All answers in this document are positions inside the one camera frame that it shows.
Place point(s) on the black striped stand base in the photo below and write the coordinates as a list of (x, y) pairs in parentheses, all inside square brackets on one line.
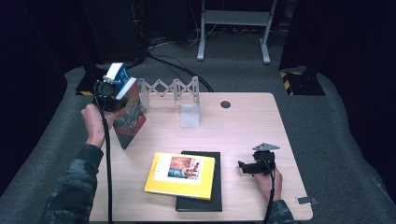
[(305, 85), (88, 82)]

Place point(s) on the person's left hand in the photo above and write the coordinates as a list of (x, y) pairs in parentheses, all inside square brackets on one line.
[(95, 124)]

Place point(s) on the black equipment cabinet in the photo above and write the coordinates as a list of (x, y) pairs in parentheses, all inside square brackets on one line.
[(115, 31)]

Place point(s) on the white extendable book stand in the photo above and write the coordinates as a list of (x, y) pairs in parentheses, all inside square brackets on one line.
[(190, 116)]

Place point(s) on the person's right hand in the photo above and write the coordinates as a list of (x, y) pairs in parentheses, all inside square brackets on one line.
[(275, 186)]

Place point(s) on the blue book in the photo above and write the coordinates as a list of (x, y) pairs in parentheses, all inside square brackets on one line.
[(123, 73)]

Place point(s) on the grey table edge bracket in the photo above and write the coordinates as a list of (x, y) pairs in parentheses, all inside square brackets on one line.
[(306, 200)]

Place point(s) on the red illustrated book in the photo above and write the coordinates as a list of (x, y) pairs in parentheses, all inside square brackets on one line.
[(132, 121)]

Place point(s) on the black book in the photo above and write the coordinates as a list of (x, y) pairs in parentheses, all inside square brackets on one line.
[(218, 186)]

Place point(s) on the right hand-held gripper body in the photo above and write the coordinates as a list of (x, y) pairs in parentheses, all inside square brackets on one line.
[(264, 163)]

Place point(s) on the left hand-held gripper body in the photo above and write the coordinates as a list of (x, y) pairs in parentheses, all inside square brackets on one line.
[(106, 93)]

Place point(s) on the white metal stand frame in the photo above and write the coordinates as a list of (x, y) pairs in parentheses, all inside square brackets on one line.
[(236, 17)]

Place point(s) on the yellow book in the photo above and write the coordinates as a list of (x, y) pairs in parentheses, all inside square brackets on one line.
[(155, 186)]

